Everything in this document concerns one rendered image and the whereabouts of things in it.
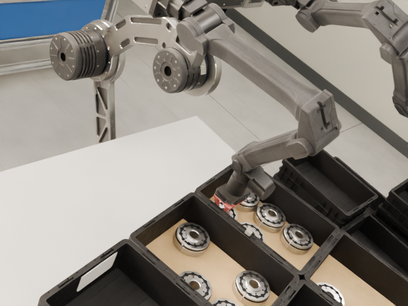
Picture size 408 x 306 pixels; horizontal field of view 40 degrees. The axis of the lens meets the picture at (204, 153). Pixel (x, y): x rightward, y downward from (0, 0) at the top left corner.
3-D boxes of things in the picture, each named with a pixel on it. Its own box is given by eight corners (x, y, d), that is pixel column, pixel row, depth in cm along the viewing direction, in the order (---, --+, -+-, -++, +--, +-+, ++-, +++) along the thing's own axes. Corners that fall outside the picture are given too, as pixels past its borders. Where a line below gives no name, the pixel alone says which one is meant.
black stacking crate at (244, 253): (115, 265, 150) (127, 237, 144) (180, 217, 173) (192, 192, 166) (229, 367, 139) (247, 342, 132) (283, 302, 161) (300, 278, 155)
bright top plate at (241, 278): (229, 284, 153) (230, 282, 153) (247, 265, 161) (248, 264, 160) (258, 308, 150) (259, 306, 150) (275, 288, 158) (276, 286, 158)
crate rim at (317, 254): (190, 195, 167) (193, 189, 166) (240, 160, 190) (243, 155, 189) (298, 282, 156) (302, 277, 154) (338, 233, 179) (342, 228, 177)
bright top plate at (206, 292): (167, 283, 146) (168, 282, 145) (191, 265, 153) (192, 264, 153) (195, 310, 143) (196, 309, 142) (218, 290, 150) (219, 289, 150)
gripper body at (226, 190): (249, 195, 171) (259, 178, 167) (229, 206, 164) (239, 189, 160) (234, 181, 174) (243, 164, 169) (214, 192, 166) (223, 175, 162)
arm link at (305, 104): (351, 97, 113) (317, 124, 109) (342, 138, 124) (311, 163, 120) (206, -4, 134) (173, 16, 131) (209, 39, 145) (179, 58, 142)
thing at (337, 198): (244, 222, 284) (282, 158, 258) (278, 204, 305) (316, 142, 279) (302, 279, 268) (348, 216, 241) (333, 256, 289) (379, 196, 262)
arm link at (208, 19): (195, -8, 133) (177, 2, 132) (223, 14, 129) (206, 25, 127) (195, 20, 141) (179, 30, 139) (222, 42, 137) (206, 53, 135)
